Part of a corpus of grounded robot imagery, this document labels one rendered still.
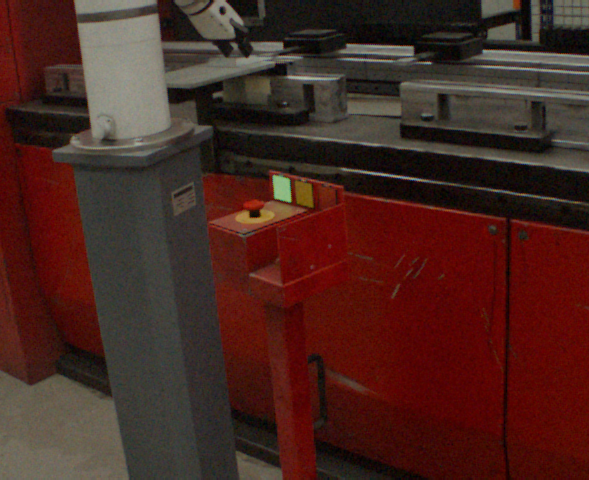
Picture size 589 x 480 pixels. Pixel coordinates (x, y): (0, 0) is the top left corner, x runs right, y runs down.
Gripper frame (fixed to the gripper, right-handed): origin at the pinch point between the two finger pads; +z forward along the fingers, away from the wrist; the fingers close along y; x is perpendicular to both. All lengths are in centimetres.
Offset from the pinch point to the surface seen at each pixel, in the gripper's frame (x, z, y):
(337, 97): 3.6, 11.2, -24.3
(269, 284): 53, 0, -42
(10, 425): 95, 55, 71
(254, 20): -7.5, -1.2, -1.9
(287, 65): -0.2, 5.7, -11.6
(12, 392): 86, 63, 88
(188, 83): 19.6, -11.8, -7.4
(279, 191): 33.4, 2.3, -30.7
